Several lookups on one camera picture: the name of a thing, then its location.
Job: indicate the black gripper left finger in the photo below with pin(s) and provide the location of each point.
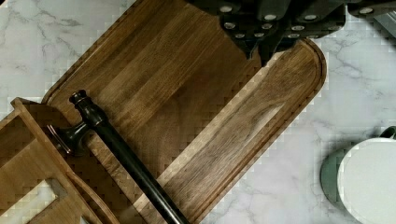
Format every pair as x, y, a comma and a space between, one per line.
255, 24

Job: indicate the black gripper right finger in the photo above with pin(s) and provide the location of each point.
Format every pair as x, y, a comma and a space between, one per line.
303, 19

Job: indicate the wooden cutting board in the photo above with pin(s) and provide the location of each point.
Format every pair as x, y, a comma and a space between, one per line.
194, 109

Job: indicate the green and white mug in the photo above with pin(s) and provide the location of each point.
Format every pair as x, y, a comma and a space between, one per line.
361, 181

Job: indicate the wooden drawer box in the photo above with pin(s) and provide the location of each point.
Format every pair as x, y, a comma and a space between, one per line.
37, 185

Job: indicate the black drawer handle bar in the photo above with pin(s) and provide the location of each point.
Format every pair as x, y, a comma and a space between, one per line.
94, 118

